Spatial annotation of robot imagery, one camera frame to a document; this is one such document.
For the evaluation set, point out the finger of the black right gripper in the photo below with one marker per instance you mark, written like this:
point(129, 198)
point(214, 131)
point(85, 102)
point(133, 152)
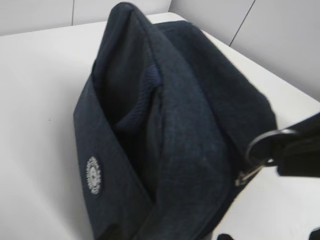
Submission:
point(300, 155)

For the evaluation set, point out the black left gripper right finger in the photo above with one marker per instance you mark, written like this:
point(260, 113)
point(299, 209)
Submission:
point(315, 235)

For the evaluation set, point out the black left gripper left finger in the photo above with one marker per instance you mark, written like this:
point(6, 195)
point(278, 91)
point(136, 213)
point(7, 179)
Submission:
point(224, 236)

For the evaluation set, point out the dark navy fabric lunch bag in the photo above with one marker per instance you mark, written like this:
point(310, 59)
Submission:
point(161, 127)

